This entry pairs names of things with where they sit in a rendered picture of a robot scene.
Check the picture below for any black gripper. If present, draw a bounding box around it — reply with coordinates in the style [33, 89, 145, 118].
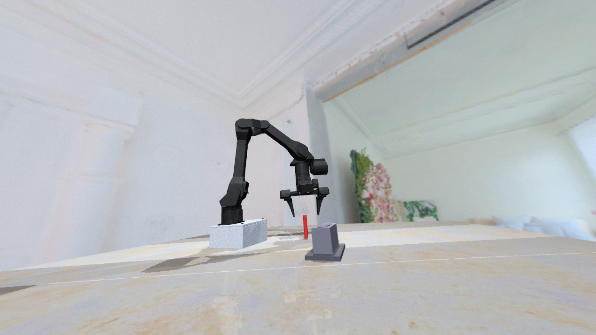
[280, 174, 330, 217]

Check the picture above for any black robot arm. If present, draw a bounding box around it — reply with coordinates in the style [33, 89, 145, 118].
[218, 119, 328, 226]

